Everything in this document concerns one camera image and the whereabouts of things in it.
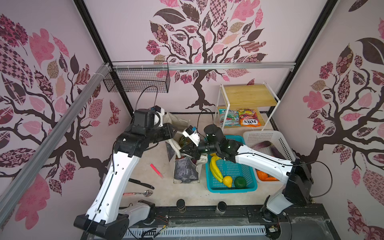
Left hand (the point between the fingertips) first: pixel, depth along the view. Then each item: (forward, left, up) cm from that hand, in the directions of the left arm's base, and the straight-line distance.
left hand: (175, 131), depth 67 cm
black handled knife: (-12, +24, -34) cm, 43 cm away
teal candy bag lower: (+21, -33, -15) cm, 42 cm away
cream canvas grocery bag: (-11, -4, -18) cm, 22 cm away
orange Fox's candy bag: (+22, -43, -14) cm, 51 cm away
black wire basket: (+67, +39, -17) cm, 79 cm away
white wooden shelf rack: (+19, -36, -1) cm, 41 cm away
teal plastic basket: (-4, -31, -33) cm, 46 cm away
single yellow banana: (-7, -21, -28) cm, 35 cm away
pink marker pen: (-7, +13, -33) cm, 36 cm away
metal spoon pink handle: (-19, +17, -31) cm, 40 cm away
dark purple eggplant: (+5, -61, -30) cm, 68 cm away
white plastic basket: (+15, -46, -27) cm, 56 cm away
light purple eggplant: (+12, -55, -30) cm, 64 cm away
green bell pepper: (-14, -34, -28) cm, 46 cm away
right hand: (-5, -2, -7) cm, 9 cm away
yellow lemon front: (-13, -27, -29) cm, 42 cm away
